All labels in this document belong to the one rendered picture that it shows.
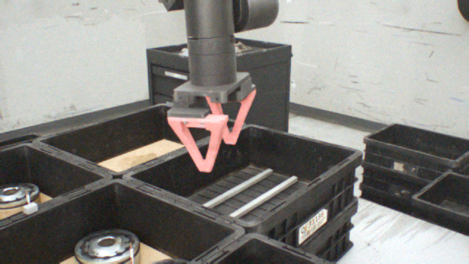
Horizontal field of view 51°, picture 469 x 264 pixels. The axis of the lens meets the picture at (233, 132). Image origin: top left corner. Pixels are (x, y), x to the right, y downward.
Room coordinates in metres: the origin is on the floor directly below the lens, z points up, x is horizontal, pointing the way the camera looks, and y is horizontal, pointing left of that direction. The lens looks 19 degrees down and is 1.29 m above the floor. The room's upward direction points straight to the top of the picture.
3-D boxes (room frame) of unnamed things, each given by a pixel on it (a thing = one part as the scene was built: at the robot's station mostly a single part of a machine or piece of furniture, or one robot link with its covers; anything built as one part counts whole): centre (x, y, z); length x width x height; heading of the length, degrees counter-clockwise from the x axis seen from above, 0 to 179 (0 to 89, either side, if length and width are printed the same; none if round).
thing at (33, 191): (0.88, 0.44, 0.86); 0.10 x 0.10 x 0.01
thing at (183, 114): (0.55, 0.03, 1.10); 0.07 x 0.07 x 0.09; 72
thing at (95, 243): (0.69, 0.21, 0.86); 0.05 x 0.05 x 0.01
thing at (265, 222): (0.87, -0.03, 0.92); 0.40 x 0.30 x 0.02; 142
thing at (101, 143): (1.06, 0.20, 0.87); 0.40 x 0.30 x 0.11; 142
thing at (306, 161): (0.87, -0.03, 0.87); 0.40 x 0.30 x 0.11; 142
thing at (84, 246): (0.69, 0.21, 0.86); 0.10 x 0.10 x 0.01
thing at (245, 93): (0.62, 0.01, 1.11); 0.07 x 0.07 x 0.09; 72
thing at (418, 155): (1.93, -0.79, 0.37); 0.40 x 0.30 x 0.45; 46
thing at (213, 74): (0.58, 0.03, 1.18); 0.10 x 0.07 x 0.07; 162
